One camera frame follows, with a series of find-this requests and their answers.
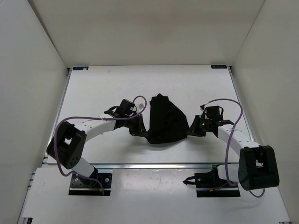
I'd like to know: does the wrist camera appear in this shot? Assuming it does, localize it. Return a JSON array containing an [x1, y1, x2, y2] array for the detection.
[[135, 103, 145, 112], [200, 104, 207, 111]]

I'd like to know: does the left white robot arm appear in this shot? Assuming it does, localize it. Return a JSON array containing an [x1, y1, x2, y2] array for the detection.
[[46, 99, 147, 186]]

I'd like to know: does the right blue label sticker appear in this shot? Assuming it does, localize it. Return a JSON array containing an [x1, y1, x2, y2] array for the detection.
[[211, 65, 227, 69]]

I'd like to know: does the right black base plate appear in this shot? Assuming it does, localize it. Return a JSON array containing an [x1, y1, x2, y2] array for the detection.
[[183, 168, 241, 198]]

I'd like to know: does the blue label sticker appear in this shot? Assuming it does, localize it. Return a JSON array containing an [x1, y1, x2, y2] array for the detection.
[[72, 66, 89, 70], [211, 65, 227, 69]]

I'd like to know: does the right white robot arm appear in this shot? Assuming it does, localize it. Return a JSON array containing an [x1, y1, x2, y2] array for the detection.
[[188, 105, 280, 191]]

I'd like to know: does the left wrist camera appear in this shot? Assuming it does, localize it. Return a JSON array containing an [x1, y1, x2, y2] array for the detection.
[[135, 103, 145, 112]]

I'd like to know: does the left blue label sticker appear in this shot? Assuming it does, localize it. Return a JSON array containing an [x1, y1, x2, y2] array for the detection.
[[72, 66, 89, 70]]

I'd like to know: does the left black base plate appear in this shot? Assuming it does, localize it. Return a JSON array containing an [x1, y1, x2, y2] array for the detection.
[[68, 172, 113, 196]]

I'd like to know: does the black skirt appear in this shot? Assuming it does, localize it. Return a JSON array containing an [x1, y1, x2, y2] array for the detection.
[[147, 93, 189, 144]]

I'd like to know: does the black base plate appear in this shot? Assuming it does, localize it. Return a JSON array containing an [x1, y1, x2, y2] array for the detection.
[[68, 172, 113, 196], [183, 168, 241, 198]]

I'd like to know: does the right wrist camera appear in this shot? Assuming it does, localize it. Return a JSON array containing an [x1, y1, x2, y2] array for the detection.
[[200, 104, 207, 111]]

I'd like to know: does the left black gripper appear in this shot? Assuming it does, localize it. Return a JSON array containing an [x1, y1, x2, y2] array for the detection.
[[124, 113, 149, 138]]

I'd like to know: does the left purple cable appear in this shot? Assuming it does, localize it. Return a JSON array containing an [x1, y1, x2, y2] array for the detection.
[[53, 95, 147, 177]]

